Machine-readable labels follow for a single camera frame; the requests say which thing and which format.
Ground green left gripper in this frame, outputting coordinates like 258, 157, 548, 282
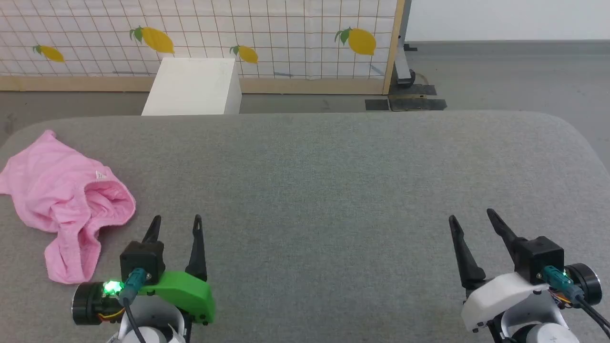
71, 214, 216, 325

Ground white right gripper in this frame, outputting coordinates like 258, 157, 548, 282
448, 208, 603, 334

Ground pink cloth garment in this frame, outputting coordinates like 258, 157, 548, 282
0, 130, 137, 285

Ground white box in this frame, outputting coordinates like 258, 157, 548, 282
141, 58, 242, 116

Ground grey fabric sofa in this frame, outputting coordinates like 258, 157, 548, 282
0, 111, 610, 343

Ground large black floor tape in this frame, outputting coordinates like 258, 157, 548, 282
388, 84, 448, 112

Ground grey metal stand leg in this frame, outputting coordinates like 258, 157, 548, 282
394, 0, 418, 86

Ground lemon print grid screen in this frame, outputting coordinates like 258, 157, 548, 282
0, 0, 406, 95

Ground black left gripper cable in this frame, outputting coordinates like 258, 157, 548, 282
118, 267, 149, 343

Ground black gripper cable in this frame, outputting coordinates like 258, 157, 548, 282
542, 266, 610, 340
118, 267, 149, 343

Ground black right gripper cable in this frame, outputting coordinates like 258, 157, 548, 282
542, 266, 610, 340

